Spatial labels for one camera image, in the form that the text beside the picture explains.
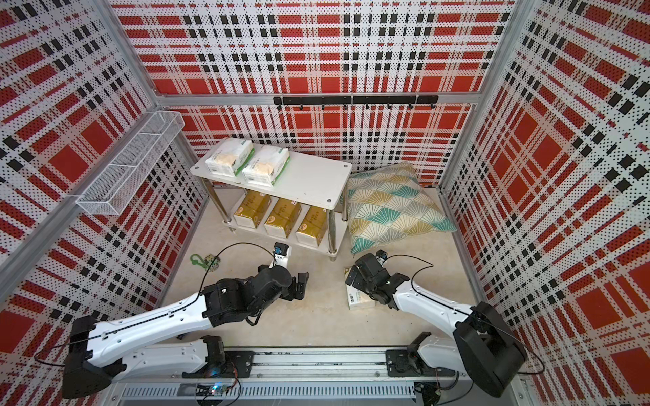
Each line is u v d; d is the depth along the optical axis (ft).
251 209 3.15
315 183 2.46
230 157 2.45
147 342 1.43
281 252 2.06
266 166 2.35
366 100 2.92
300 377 2.37
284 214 3.07
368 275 2.19
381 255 2.64
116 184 2.34
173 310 1.50
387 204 3.06
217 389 2.27
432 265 2.34
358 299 2.69
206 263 3.08
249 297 1.70
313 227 2.95
